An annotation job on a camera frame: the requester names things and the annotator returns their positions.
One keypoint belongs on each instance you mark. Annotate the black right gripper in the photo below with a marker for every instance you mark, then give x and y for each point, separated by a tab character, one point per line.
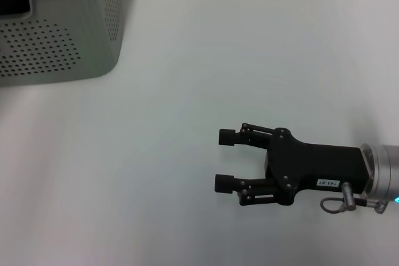
327	166

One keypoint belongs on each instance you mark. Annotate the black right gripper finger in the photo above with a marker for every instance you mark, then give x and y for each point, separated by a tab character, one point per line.
226	137
224	184

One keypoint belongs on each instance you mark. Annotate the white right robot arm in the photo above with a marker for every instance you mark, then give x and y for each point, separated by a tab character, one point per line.
385	169

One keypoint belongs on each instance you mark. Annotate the grey perforated plastic storage box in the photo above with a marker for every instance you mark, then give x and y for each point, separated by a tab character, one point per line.
78	29

